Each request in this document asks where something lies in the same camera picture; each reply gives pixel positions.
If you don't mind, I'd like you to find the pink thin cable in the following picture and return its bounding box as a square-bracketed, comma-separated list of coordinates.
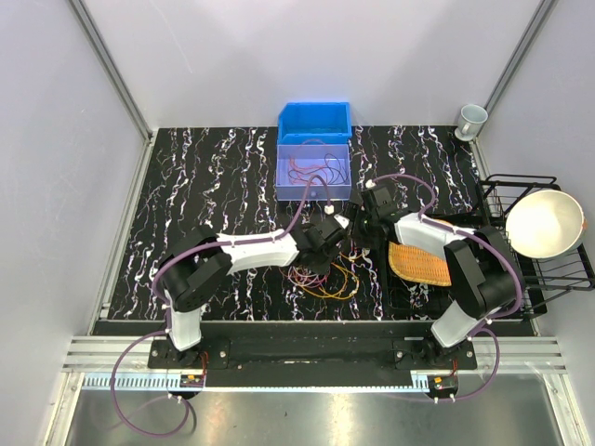
[287, 264, 331, 289]

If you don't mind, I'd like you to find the yellow thin cable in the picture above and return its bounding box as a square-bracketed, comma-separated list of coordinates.
[297, 250, 373, 301]

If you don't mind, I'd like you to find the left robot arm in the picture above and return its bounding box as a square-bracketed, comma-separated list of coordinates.
[152, 215, 350, 368]

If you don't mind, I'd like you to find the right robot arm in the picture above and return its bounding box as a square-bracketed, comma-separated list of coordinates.
[345, 186, 525, 369]

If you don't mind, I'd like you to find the woven orange bamboo mat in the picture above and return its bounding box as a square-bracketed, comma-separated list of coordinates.
[388, 243, 452, 287]

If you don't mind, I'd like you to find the black plastic tray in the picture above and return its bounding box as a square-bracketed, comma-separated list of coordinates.
[386, 242, 453, 320]

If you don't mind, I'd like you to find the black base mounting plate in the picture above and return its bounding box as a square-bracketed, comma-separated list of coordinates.
[148, 321, 478, 388]

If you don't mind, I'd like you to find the lavender plastic tray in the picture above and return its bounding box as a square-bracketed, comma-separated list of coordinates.
[275, 144, 351, 202]

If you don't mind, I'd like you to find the blue plastic bin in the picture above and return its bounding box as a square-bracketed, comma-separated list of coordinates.
[277, 102, 352, 145]

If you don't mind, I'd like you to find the white ceramic mug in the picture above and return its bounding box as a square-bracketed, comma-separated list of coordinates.
[455, 104, 489, 141]

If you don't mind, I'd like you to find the large white bowl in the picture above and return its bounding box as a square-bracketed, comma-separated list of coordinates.
[505, 190, 588, 259]

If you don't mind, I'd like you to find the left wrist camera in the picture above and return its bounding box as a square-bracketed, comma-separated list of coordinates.
[324, 204, 350, 230]

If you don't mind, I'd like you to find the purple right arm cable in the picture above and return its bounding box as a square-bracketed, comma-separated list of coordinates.
[369, 174, 526, 403]

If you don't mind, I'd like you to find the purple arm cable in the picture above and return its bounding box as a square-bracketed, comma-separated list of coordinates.
[110, 175, 334, 440]
[369, 174, 526, 403]

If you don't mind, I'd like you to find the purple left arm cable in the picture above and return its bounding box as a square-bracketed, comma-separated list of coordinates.
[110, 175, 334, 440]

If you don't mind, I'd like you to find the black wire dish rack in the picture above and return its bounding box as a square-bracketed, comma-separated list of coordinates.
[476, 174, 594, 319]

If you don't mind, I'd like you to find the aluminium frame rail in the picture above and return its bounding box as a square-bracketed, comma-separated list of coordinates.
[62, 336, 566, 378]

